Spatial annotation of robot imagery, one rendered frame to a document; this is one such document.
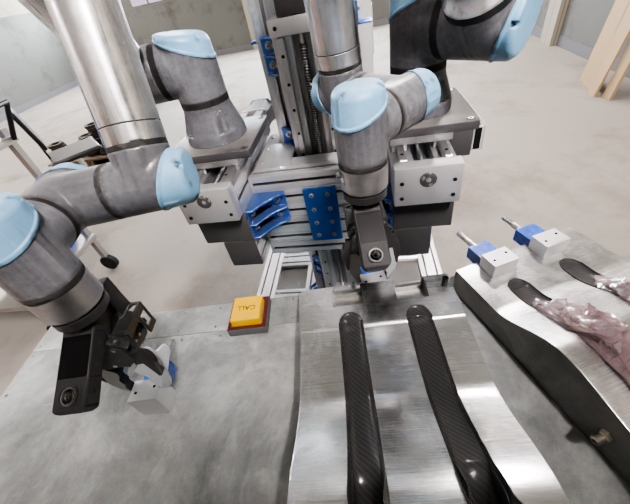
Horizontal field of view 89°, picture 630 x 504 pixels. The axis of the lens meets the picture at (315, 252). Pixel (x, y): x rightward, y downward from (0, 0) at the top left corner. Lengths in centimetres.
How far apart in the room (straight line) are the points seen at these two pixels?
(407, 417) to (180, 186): 40
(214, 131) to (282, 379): 57
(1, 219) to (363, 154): 41
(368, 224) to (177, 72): 53
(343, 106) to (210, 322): 51
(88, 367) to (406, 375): 42
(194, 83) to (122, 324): 53
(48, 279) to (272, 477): 39
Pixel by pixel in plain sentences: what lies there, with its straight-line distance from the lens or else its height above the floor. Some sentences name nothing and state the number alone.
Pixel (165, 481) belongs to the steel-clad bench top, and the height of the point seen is 80.
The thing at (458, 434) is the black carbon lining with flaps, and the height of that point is 90.
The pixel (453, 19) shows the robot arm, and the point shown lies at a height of 122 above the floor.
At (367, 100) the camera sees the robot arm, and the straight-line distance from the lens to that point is 45.
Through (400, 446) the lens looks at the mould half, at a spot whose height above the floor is 91.
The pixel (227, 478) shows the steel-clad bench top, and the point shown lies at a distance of 58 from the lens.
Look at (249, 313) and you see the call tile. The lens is 66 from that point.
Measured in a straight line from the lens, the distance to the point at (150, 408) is 66.
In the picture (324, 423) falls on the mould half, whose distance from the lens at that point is 46.
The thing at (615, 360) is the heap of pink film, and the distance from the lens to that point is 56.
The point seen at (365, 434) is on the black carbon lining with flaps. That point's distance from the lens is 45.
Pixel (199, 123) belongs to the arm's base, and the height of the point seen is 110.
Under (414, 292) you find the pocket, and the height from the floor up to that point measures 86.
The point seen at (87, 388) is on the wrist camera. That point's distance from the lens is 52.
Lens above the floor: 133
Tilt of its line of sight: 41 degrees down
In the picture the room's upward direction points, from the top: 13 degrees counter-clockwise
